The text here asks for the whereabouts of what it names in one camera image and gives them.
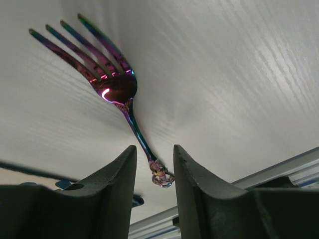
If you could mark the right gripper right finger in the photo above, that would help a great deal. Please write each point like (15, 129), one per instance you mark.
(236, 204)

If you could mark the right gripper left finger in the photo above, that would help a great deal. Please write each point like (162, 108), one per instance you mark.
(96, 207)

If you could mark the iridescent purple fork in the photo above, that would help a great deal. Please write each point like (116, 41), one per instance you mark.
(113, 80)

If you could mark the blue metallic spoon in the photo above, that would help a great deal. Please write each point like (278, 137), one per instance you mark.
(137, 199)

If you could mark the blue cartoon placemat cloth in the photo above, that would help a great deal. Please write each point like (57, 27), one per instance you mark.
(36, 172)

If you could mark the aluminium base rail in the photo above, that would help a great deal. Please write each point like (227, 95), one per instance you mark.
(249, 194)

